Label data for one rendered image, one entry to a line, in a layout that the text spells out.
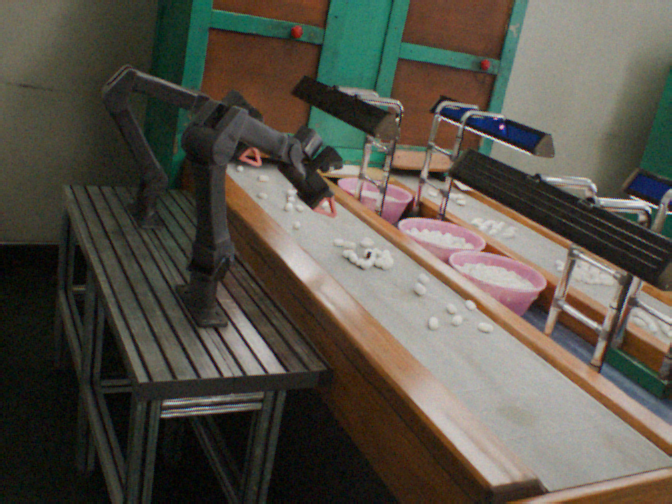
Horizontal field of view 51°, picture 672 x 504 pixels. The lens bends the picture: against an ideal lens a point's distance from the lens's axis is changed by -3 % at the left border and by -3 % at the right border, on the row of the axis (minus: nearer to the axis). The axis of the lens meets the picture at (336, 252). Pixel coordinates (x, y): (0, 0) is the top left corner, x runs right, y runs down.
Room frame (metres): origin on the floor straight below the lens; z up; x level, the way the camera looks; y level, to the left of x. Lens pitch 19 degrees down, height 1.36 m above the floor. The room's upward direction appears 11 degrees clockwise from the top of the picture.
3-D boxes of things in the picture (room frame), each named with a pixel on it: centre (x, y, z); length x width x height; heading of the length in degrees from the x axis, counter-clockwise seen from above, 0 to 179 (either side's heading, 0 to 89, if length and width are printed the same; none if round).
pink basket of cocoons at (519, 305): (1.83, -0.44, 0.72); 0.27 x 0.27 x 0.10
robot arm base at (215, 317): (1.45, 0.27, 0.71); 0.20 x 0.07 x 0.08; 30
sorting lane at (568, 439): (1.77, -0.08, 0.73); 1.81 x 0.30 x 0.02; 29
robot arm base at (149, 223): (1.97, 0.57, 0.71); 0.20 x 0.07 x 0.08; 30
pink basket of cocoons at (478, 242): (2.08, -0.30, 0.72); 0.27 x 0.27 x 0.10
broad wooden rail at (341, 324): (1.67, 0.10, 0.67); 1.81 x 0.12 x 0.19; 29
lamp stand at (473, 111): (2.40, -0.35, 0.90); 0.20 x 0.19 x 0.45; 29
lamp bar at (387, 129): (2.18, 0.07, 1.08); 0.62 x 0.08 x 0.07; 29
